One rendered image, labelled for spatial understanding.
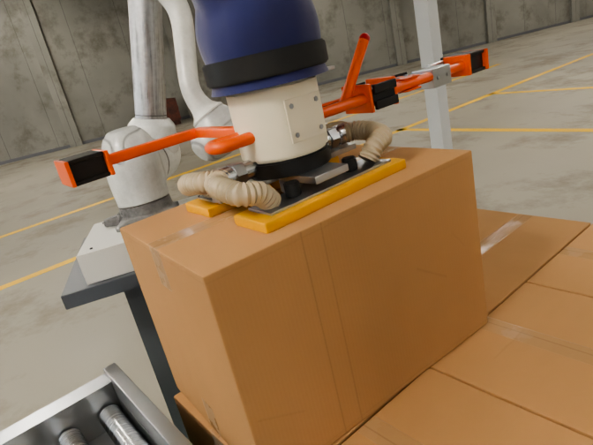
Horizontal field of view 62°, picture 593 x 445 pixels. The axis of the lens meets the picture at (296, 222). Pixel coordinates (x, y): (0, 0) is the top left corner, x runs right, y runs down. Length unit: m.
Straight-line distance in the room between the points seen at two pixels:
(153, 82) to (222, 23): 0.83
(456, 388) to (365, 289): 0.28
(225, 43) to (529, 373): 0.81
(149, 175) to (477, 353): 0.97
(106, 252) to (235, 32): 0.73
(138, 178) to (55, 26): 12.79
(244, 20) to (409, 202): 0.42
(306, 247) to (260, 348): 0.17
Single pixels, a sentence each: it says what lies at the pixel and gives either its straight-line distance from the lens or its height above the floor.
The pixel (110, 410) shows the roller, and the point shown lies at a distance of 1.23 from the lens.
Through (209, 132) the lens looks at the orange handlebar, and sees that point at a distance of 1.07.
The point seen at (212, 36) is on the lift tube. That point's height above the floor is 1.25.
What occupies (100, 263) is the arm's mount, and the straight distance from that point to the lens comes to 1.36.
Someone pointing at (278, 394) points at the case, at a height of 0.70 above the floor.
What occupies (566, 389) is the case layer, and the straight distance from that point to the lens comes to 1.03.
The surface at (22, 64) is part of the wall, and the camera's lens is 14.27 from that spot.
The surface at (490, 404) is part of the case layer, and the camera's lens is 0.99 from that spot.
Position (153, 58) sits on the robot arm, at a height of 1.26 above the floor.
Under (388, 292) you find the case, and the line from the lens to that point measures 0.91.
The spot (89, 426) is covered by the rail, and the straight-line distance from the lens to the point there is 1.27.
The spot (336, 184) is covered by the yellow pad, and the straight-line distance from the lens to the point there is 0.86.
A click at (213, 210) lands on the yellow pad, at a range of 0.93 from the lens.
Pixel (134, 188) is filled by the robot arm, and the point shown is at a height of 0.93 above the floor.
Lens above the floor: 1.21
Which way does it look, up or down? 19 degrees down
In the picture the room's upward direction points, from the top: 13 degrees counter-clockwise
